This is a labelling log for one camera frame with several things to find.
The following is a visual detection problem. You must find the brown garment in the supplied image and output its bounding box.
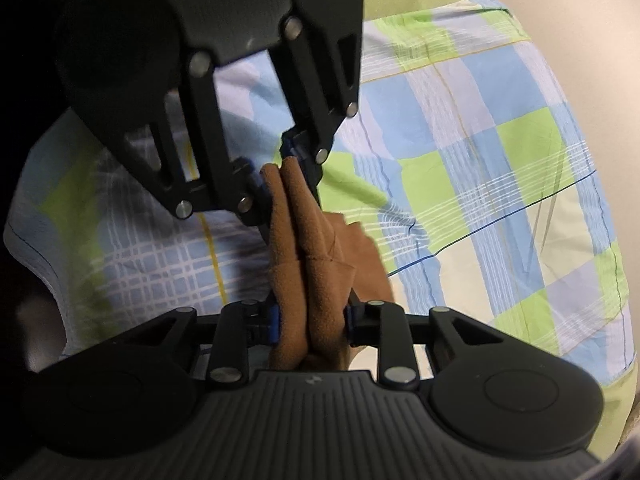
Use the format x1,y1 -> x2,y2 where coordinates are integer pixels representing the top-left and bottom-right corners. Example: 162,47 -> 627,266
260,157 -> 394,372

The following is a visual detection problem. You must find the checkered plaid bed sheet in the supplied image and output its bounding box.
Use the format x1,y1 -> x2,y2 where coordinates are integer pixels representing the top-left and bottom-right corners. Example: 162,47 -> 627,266
4,0 -> 636,385

